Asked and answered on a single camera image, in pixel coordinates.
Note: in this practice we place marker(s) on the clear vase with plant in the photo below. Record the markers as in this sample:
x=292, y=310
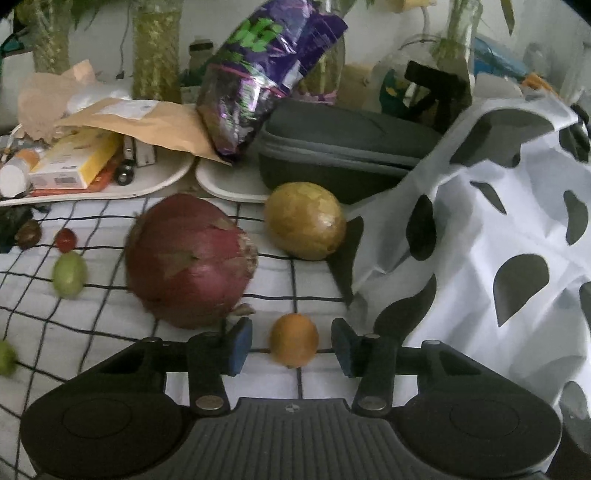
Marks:
x=455, y=41

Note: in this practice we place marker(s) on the brown paper envelope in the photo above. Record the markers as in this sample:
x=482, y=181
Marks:
x=157, y=122

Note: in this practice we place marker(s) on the yellow medicine box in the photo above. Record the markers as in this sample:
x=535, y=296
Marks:
x=76, y=159

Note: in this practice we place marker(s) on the black picture frame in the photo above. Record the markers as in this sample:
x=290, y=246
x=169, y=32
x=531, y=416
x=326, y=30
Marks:
x=436, y=87

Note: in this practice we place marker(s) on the purple snack bag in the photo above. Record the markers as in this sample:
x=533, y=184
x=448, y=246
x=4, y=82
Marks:
x=258, y=69

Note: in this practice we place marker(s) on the large white tray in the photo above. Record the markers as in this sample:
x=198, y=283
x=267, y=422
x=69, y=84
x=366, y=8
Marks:
x=159, y=182

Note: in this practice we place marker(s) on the glass vase with green pebbles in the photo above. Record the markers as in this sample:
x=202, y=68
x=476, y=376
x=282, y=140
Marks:
x=51, y=41
x=328, y=78
x=157, y=50

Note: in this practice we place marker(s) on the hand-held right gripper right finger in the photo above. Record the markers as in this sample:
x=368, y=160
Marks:
x=344, y=350

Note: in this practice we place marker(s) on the checked white bedsheet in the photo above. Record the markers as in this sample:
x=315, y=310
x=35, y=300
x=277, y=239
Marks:
x=92, y=323

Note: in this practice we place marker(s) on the small orange tomato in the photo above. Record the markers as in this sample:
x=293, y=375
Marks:
x=294, y=339

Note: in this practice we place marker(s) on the white plastic bag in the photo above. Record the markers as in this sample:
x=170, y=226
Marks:
x=94, y=99

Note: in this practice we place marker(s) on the small glass jar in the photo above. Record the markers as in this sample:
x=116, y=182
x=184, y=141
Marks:
x=201, y=53

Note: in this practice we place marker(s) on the dark brown tomato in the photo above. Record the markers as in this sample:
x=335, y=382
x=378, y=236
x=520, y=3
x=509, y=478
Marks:
x=28, y=233

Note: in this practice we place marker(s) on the crumpled brown paper bag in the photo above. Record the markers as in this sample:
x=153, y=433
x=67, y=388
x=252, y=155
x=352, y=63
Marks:
x=46, y=99

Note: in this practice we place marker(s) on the red onion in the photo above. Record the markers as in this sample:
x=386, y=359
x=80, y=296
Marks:
x=189, y=261

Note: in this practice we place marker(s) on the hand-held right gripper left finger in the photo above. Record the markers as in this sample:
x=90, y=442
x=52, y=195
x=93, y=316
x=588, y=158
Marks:
x=240, y=346

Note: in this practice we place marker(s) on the black flashlight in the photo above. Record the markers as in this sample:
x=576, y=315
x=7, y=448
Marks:
x=125, y=168

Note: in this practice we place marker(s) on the cow print blanket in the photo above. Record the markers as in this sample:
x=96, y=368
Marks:
x=485, y=221

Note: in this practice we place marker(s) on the white bottle with orange cap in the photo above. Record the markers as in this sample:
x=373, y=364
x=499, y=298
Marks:
x=16, y=174

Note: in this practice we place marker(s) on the small white tray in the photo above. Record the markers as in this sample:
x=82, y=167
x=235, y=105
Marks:
x=226, y=182

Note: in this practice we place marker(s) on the grey zipper case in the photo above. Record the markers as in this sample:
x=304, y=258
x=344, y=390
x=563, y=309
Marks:
x=332, y=147

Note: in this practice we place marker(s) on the small green fruit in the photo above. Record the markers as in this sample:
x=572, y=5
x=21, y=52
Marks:
x=5, y=357
x=69, y=274

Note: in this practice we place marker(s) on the small red cherry tomato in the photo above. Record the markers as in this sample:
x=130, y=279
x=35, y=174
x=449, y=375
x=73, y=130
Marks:
x=65, y=239

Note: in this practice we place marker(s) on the yellow-brown potato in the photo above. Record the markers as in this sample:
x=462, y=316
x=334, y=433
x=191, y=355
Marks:
x=304, y=220

